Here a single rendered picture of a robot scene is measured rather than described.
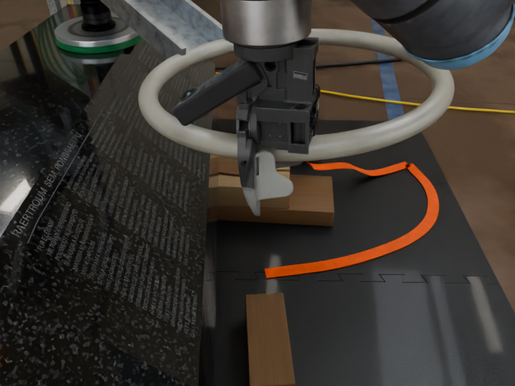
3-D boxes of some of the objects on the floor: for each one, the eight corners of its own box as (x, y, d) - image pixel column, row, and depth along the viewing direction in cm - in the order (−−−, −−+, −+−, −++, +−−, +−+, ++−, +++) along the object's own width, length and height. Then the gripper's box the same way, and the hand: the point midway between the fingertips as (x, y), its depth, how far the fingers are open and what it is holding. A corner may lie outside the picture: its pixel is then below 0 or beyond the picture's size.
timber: (293, 405, 124) (295, 384, 117) (250, 408, 124) (249, 386, 116) (281, 315, 148) (283, 292, 140) (245, 317, 147) (244, 293, 140)
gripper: (305, 60, 40) (303, 238, 53) (324, 23, 50) (319, 181, 62) (215, 56, 42) (233, 228, 55) (250, 21, 52) (259, 175, 64)
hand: (257, 193), depth 58 cm, fingers closed on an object, 5 cm apart
